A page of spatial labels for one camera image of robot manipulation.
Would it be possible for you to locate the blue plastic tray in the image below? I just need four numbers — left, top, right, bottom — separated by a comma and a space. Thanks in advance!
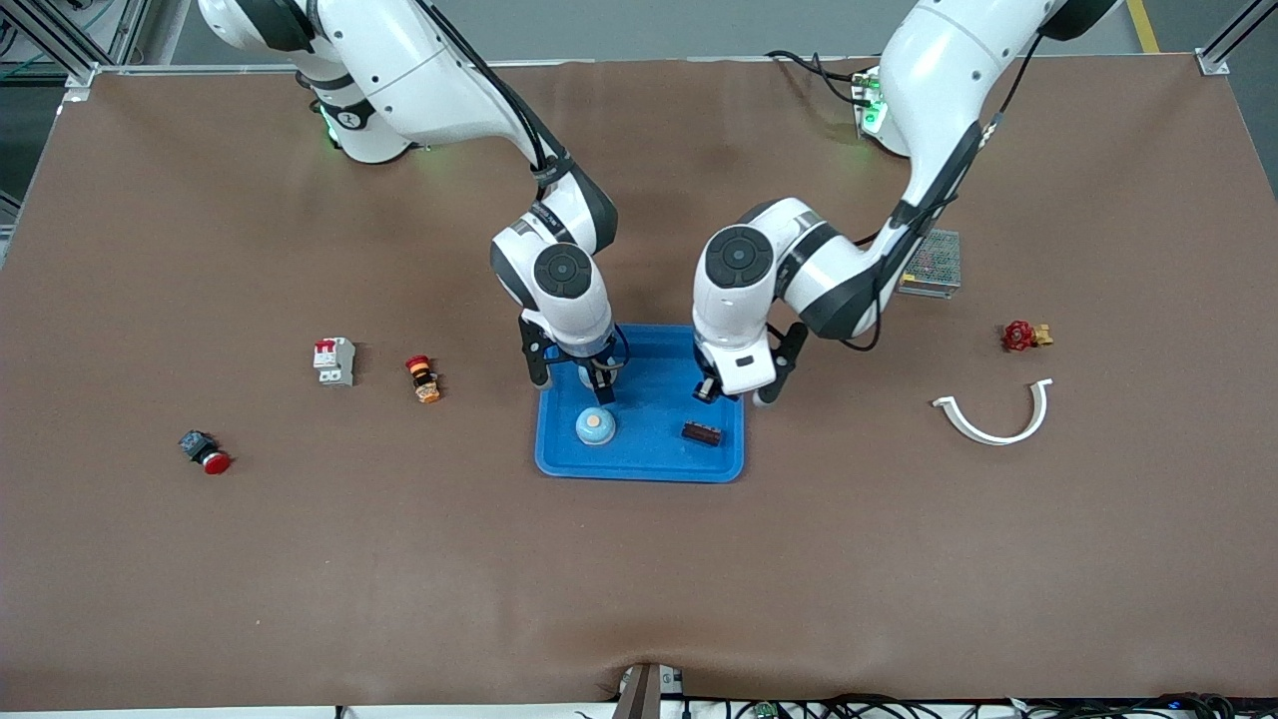
534, 323, 747, 484

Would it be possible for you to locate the perforated metal power supply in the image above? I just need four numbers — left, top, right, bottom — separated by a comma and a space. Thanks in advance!
897, 228, 962, 300

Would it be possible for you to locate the white half-round pipe clamp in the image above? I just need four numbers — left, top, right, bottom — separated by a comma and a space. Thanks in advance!
932, 377, 1054, 446

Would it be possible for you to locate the white red circuit breaker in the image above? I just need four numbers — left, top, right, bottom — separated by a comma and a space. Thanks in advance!
313, 337, 357, 387

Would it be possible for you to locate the base connector box green light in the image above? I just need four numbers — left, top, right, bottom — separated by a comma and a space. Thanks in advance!
851, 68, 890, 138

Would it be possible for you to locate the red mushroom push button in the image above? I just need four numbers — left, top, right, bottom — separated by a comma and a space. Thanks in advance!
178, 429, 233, 475

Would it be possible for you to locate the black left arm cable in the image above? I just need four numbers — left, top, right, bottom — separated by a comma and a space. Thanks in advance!
839, 30, 1049, 353

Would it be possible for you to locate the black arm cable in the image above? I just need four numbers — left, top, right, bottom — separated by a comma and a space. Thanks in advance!
839, 30, 1049, 353
409, 0, 575, 186

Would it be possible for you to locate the orange red emergency stop switch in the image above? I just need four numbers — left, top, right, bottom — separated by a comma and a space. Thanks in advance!
404, 354, 442, 404

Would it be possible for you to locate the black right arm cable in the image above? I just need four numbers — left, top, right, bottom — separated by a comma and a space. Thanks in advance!
409, 0, 575, 186

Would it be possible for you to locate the grey metal mount bracket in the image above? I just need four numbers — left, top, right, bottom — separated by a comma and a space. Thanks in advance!
611, 662, 686, 719

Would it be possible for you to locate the black base cable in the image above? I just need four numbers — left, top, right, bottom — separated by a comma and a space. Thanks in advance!
766, 48, 865, 106

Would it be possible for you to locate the silver table edge rail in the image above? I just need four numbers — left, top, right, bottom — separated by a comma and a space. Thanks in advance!
62, 58, 600, 106

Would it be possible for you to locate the aluminium frame profile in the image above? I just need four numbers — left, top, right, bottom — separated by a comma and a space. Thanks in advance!
0, 0, 151, 101
1196, 0, 1278, 77

